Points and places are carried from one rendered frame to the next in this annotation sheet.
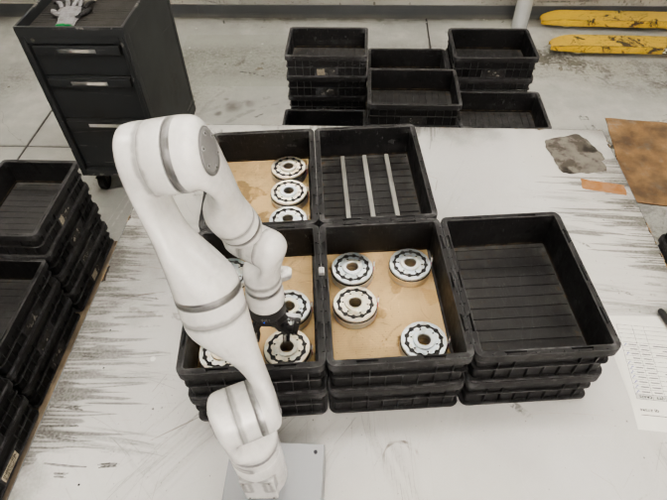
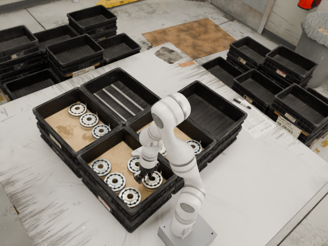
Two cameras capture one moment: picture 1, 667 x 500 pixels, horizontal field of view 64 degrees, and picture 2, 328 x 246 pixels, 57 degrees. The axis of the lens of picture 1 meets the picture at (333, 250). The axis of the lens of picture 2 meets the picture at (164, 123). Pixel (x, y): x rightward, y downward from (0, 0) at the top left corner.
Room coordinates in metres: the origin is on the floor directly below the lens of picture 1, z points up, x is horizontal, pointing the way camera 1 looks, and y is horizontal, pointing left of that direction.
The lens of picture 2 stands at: (0.10, 0.70, 2.13)
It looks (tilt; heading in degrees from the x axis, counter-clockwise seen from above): 47 degrees down; 310
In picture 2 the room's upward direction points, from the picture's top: 9 degrees clockwise
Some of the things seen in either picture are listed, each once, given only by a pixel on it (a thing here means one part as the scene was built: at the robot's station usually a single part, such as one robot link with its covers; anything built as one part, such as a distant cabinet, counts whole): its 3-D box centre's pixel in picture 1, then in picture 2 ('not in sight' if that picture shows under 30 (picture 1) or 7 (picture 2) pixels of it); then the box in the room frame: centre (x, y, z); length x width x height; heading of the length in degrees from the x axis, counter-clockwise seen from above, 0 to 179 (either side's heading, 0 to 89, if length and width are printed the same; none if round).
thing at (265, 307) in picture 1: (265, 282); (146, 154); (0.65, 0.13, 1.05); 0.11 x 0.09 x 0.06; 175
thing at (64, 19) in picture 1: (66, 11); not in sight; (2.28, 1.10, 0.88); 0.25 x 0.19 x 0.03; 176
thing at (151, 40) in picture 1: (124, 87); not in sight; (2.39, 1.01, 0.45); 0.60 x 0.45 x 0.90; 176
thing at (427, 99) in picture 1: (408, 128); (77, 69); (2.10, -0.37, 0.37); 0.40 x 0.30 x 0.45; 86
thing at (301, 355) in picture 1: (287, 347); (152, 179); (0.62, 0.11, 0.86); 0.10 x 0.10 x 0.01
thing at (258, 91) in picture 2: not in sight; (254, 99); (0.87, -1.44, 0.31); 0.40 x 0.30 x 0.34; 176
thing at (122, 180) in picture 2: not in sight; (114, 181); (0.73, 0.25, 0.86); 0.10 x 0.10 x 0.01
